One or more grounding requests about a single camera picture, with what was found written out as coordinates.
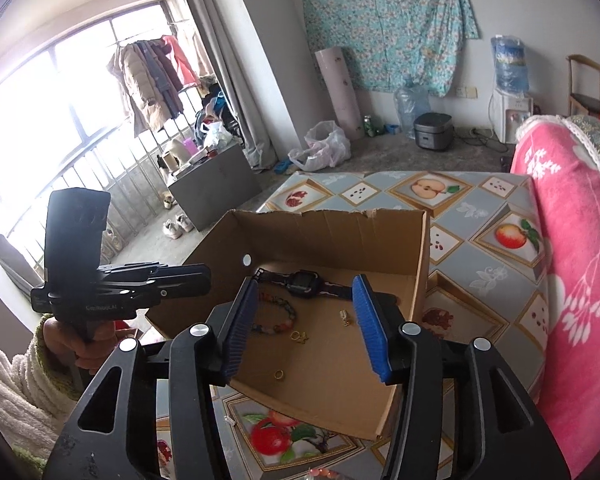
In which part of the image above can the pink rolled mat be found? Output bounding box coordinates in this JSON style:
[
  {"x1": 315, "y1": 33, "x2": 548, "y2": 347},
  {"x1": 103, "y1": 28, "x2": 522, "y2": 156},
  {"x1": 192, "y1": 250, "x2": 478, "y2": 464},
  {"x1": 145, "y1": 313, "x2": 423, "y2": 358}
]
[{"x1": 315, "y1": 47, "x2": 363, "y2": 141}]

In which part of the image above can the black digital wristwatch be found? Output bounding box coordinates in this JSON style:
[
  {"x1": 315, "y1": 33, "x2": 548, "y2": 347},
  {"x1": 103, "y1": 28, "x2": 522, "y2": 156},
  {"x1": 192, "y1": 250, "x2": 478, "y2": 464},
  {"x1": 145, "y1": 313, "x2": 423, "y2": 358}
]
[{"x1": 252, "y1": 268, "x2": 355, "y2": 302}]

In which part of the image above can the grey rice cooker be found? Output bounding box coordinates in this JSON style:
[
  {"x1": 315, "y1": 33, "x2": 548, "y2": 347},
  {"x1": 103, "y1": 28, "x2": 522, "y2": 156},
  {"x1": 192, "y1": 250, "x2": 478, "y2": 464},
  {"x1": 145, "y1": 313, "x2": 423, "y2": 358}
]
[{"x1": 412, "y1": 112, "x2": 454, "y2": 152}]

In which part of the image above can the empty clear water jug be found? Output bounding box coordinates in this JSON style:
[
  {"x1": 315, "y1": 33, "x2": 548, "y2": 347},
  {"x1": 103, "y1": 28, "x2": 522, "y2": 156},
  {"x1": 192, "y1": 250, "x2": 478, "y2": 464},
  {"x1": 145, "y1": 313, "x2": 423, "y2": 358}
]
[{"x1": 395, "y1": 85, "x2": 432, "y2": 140}]

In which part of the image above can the person's left forearm white sleeve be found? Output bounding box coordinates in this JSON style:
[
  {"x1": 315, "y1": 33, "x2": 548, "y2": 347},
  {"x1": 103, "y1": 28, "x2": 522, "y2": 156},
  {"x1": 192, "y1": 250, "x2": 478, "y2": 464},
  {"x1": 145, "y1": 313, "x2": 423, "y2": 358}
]
[{"x1": 0, "y1": 316, "x2": 90, "y2": 468}]

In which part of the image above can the beige puffer coat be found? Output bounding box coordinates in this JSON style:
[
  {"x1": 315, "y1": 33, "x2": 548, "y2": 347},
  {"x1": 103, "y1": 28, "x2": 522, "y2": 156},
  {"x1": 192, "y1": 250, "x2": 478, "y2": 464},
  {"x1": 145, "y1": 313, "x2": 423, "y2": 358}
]
[{"x1": 107, "y1": 42, "x2": 163, "y2": 135}]

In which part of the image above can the grey cabinet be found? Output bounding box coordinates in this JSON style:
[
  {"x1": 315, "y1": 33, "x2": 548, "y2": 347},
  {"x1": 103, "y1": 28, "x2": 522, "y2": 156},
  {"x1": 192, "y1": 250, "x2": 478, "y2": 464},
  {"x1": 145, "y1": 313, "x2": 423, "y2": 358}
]
[{"x1": 167, "y1": 145, "x2": 258, "y2": 232}]

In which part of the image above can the pink floral blanket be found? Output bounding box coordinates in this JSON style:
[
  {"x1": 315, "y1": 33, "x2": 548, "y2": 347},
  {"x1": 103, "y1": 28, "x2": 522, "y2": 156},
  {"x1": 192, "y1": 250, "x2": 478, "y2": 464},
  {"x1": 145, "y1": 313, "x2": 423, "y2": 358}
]
[{"x1": 509, "y1": 115, "x2": 600, "y2": 480}]

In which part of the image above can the multicolour bead bracelet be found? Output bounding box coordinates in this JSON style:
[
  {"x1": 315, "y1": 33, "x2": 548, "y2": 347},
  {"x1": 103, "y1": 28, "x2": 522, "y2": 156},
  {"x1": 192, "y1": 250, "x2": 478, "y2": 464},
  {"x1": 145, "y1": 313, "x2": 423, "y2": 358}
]
[{"x1": 251, "y1": 290, "x2": 298, "y2": 337}]

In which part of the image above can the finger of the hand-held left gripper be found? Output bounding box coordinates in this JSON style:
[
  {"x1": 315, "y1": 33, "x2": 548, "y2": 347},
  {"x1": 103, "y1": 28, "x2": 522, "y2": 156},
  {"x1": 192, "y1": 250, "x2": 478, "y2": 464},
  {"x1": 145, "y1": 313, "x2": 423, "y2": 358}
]
[
  {"x1": 99, "y1": 261, "x2": 162, "y2": 274},
  {"x1": 100, "y1": 265, "x2": 212, "y2": 304}
]

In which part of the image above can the teal floral wall cloth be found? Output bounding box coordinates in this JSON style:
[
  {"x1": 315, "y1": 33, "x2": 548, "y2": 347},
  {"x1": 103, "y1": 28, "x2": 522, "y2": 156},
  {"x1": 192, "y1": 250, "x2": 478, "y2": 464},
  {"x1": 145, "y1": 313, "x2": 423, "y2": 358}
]
[{"x1": 297, "y1": 0, "x2": 481, "y2": 97}]

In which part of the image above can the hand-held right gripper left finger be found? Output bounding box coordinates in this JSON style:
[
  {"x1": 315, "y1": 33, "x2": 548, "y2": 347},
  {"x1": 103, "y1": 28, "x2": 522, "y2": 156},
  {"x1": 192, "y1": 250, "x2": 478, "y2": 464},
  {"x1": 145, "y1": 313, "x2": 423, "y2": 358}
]
[{"x1": 42, "y1": 279, "x2": 260, "y2": 480}]

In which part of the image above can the metal window railing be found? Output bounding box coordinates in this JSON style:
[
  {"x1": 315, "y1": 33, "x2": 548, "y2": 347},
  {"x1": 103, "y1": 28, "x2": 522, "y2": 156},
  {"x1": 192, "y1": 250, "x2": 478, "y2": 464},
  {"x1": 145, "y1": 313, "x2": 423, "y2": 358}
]
[{"x1": 0, "y1": 127, "x2": 201, "y2": 281}]

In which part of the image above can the blue water dispenser bottle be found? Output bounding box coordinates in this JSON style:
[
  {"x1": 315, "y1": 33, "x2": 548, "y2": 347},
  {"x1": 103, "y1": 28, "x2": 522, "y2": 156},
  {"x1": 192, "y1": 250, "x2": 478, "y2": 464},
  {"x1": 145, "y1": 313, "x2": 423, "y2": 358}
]
[{"x1": 491, "y1": 35, "x2": 528, "y2": 96}]

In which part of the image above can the wooden chair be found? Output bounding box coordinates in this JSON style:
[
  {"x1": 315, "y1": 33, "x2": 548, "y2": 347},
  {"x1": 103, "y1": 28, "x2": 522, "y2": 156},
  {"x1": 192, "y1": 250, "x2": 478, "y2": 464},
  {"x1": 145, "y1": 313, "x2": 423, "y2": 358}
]
[{"x1": 565, "y1": 55, "x2": 600, "y2": 126}]

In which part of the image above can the grey curtain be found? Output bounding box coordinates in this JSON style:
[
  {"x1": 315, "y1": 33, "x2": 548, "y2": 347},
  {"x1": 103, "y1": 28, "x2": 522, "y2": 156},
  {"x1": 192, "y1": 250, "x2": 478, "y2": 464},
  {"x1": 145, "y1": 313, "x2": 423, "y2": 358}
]
[{"x1": 172, "y1": 0, "x2": 301, "y2": 171}]

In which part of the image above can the person's left hand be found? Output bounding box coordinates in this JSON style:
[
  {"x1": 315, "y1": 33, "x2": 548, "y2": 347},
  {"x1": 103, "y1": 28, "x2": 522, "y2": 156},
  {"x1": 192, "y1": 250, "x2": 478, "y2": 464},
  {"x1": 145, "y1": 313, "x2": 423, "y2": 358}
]
[{"x1": 41, "y1": 314, "x2": 120, "y2": 377}]

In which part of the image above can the white plastic bag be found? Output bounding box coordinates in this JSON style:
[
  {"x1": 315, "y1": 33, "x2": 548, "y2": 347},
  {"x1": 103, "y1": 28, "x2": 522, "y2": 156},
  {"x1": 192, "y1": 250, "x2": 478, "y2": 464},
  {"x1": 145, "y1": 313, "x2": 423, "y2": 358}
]
[{"x1": 288, "y1": 121, "x2": 352, "y2": 171}]

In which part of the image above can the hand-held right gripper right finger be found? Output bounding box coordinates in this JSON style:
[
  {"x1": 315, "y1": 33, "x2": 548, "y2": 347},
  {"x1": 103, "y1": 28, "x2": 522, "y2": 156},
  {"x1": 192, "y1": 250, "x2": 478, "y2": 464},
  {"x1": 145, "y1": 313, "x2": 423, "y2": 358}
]
[{"x1": 351, "y1": 274, "x2": 571, "y2": 480}]

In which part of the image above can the pile of clothes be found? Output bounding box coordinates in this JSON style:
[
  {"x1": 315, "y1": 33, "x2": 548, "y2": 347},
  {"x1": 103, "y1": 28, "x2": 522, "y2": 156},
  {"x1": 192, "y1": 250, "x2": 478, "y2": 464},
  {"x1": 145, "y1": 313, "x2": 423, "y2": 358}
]
[{"x1": 195, "y1": 77, "x2": 243, "y2": 148}]

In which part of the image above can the beige jug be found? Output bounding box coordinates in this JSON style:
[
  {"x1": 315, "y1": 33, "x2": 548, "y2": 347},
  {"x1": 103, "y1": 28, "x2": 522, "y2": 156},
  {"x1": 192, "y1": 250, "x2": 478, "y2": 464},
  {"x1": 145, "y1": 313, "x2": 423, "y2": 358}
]
[{"x1": 160, "y1": 137, "x2": 188, "y2": 172}]

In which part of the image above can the cardboard box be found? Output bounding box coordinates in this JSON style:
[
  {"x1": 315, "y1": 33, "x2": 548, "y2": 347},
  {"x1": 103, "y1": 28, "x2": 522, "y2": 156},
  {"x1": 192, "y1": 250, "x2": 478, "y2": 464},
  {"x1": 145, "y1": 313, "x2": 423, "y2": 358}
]
[{"x1": 145, "y1": 208, "x2": 431, "y2": 441}]

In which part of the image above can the white water dispenser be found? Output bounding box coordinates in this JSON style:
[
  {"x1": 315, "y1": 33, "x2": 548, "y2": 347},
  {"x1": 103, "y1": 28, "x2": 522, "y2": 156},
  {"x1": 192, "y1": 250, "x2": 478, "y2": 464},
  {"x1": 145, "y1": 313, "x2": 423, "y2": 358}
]
[{"x1": 489, "y1": 91, "x2": 533, "y2": 143}]

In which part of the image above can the pink hanging jacket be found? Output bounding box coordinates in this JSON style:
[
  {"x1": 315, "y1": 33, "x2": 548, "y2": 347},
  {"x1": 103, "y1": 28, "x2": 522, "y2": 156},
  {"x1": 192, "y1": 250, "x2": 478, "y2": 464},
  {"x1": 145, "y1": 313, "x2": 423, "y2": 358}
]
[{"x1": 161, "y1": 35, "x2": 202, "y2": 88}]

